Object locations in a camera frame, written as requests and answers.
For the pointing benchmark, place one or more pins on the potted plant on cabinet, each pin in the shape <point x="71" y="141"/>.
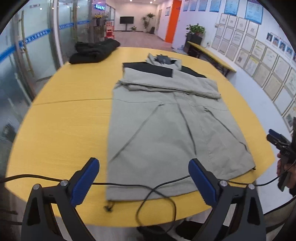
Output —
<point x="195" y="30"/>

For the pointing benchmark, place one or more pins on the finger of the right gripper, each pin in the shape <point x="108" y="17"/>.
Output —
<point x="276" y="135"/>
<point x="275" y="141"/>

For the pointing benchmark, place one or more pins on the orange door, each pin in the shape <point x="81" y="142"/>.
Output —
<point x="173" y="20"/>

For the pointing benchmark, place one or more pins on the tall potted plant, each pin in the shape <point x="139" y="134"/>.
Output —
<point x="146" y="20"/>

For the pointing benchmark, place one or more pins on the yellow side table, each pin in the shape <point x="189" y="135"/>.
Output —
<point x="200" y="52"/>

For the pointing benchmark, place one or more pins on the red boxes stack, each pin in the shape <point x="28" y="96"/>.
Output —
<point x="109" y="30"/>

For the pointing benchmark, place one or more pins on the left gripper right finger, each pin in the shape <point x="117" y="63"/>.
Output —
<point x="247" y="222"/>

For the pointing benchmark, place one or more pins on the black folded garment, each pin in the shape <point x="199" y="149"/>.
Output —
<point x="93" y="52"/>

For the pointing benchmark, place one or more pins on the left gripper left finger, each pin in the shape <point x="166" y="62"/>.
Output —
<point x="39" y="222"/>

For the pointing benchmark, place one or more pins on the beige and black jacket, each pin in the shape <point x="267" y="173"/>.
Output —
<point x="163" y="115"/>

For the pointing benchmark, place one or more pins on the person's right hand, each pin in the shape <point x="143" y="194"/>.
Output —
<point x="292" y="181"/>

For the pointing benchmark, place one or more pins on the wall television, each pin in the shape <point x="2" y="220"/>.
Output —
<point x="126" y="20"/>

